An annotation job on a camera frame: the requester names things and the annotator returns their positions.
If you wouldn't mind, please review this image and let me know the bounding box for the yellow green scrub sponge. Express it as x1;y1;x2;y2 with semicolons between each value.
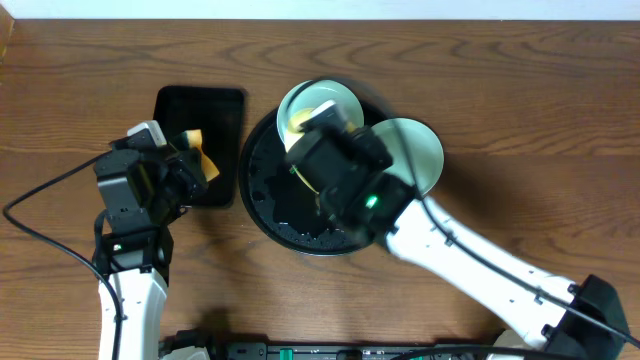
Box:
171;129;220;182

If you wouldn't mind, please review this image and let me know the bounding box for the yellow plate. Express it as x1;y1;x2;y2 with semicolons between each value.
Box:
284;108;313;153

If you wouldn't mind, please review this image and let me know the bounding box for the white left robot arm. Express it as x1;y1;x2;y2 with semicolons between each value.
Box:
92;130;218;359

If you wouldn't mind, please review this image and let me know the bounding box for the round black tray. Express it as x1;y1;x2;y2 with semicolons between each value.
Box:
238;102;383;256

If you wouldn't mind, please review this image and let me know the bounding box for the rectangular black tray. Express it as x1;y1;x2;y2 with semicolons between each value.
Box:
153;85;245;208

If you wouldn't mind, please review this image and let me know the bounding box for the mint green plate right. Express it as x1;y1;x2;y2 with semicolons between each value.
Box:
372;118;444;195

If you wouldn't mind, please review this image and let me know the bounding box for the mint green plate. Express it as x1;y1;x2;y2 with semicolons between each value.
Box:
372;118;444;195
276;80;364;152

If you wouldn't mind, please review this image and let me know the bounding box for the mint green plate rear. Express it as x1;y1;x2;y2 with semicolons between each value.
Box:
276;80;364;152

